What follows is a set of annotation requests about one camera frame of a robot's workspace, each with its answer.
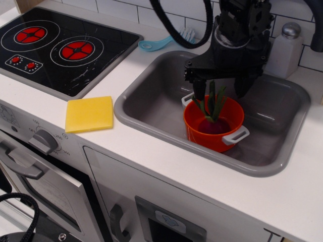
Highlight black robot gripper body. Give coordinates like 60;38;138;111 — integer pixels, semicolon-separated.
184;37;271;82

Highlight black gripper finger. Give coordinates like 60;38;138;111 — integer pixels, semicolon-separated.
234;73;259;98
193;78;206;101

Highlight purple toy beet green leaves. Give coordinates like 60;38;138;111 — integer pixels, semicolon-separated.
192;81;230;135

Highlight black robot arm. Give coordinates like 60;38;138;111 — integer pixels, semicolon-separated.
185;1;274;100

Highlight grey toy sink basin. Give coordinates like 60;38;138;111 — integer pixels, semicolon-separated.
114;51;311;177

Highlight white soap dispenser silver cap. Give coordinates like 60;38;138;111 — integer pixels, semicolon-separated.
265;22;303;79

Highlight light blue dish brush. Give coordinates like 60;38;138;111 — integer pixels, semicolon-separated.
138;27;195;52

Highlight black toy faucet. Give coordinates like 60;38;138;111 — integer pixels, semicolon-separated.
262;0;323;68

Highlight yellow sponge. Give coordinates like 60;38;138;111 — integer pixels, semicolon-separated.
65;96;114;133

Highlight black toy stove top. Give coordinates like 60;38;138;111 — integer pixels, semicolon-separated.
1;7;142;100

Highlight grey dishwasher panel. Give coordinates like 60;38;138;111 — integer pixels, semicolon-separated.
135;196;207;241

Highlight grey oven knob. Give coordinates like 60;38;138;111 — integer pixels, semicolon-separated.
28;130;58;155

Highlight silver oven door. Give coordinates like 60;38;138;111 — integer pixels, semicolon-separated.
1;132;103;241

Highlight orange toy pot grey handles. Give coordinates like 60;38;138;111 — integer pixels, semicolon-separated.
182;93;250;152

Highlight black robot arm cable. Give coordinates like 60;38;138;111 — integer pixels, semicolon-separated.
149;0;214;49

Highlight grey cabinet door handle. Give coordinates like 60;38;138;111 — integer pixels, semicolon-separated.
110;204;131;242

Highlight grey oven door handle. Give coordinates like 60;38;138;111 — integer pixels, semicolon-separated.
1;141;45;180

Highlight black braided cable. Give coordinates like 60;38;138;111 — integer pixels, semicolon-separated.
0;193;40;242

